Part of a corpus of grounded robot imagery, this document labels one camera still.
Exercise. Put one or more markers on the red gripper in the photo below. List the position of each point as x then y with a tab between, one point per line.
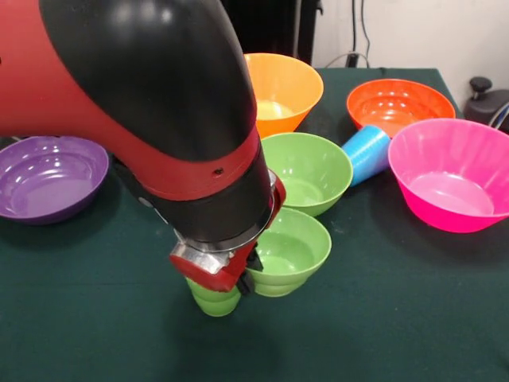
214	274

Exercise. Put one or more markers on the stack of green cups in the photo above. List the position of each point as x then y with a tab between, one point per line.
216	304

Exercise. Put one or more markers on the small green bowl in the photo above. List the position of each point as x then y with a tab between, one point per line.
294	254

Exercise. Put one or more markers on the large green bowl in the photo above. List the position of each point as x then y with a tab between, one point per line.
314	171

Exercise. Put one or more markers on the blue cup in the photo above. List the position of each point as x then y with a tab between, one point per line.
366	155

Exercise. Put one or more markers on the wide purple bowl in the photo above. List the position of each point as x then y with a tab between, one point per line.
47	187

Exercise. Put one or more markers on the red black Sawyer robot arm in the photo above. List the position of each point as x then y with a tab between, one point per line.
139	99

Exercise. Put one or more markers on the dark green tablecloth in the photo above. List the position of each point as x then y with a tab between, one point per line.
119	338

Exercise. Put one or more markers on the large yellow-orange bowl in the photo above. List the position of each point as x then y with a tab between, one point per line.
286	95

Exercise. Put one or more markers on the large pink bowl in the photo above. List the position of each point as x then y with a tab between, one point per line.
449	187

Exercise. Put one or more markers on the wide red-orange bowl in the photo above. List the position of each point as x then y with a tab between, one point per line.
397	107

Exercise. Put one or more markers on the grey chair with black knob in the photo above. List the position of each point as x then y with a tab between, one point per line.
487	105

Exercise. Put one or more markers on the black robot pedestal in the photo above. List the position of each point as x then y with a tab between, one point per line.
278	28

